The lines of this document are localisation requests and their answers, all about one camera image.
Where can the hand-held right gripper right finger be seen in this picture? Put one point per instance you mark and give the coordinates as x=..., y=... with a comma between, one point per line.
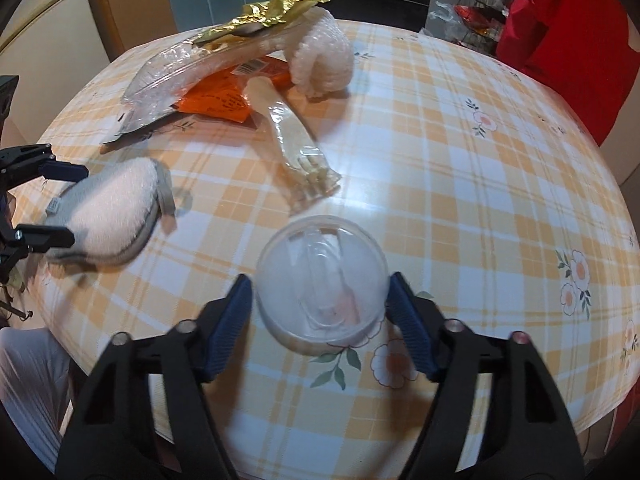
x=410, y=320

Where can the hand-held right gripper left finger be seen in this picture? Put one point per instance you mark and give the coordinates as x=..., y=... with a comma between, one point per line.
x=230, y=325

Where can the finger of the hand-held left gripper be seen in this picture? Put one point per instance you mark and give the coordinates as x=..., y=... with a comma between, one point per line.
x=65, y=170
x=47, y=237

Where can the clear round plastic lid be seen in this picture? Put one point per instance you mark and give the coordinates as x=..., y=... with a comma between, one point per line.
x=322, y=280

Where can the clear plastic wrapper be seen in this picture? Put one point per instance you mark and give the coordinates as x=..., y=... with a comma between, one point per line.
x=170, y=77

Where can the orange snack packet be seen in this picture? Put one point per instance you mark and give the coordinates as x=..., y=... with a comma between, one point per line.
x=220, y=97

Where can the plastic fork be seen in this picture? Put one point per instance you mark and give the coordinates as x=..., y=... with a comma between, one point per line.
x=292, y=142

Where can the gold foil wrapper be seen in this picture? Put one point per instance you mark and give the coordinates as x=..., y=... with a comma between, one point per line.
x=270, y=12

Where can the cream refrigerator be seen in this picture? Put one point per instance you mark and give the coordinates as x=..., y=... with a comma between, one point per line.
x=30, y=15

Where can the table with plaid tablecloth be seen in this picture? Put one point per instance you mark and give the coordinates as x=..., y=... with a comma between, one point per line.
x=450, y=185

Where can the person's leg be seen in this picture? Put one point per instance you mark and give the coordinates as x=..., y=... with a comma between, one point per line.
x=30, y=395

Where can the plastic bags heap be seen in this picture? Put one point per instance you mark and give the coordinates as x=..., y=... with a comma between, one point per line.
x=445, y=20

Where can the red hanging apron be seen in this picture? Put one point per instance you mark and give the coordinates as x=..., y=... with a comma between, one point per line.
x=565, y=25

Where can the wooden door frame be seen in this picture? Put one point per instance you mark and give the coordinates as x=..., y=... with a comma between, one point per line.
x=125, y=0

